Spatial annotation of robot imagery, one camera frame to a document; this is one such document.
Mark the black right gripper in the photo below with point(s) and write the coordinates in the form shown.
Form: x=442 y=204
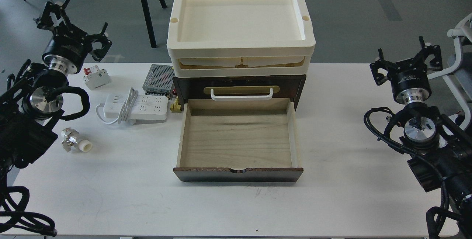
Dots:
x=409 y=80

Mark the open wooden drawer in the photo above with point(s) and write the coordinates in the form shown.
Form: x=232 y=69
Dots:
x=239 y=141

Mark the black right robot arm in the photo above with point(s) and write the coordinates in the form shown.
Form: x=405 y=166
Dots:
x=440 y=150

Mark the white power strip with cable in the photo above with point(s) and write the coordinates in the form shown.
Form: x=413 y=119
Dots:
x=119 y=108

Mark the white circuit breaker red switch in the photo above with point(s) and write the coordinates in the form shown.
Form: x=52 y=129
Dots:
x=95 y=77

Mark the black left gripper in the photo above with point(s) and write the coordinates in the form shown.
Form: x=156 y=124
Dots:
x=69 y=45

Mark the silver mesh power supply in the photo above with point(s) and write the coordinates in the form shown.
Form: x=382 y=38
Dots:
x=159 y=81

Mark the white chair frame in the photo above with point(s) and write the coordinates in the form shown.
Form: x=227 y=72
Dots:
x=458 y=75

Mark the brass fitting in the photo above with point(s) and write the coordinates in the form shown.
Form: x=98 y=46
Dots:
x=176 y=106

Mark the white plastic pipe valve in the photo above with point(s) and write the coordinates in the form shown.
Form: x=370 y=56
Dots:
x=72 y=138

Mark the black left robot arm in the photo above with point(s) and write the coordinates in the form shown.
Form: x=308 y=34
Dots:
x=36 y=99

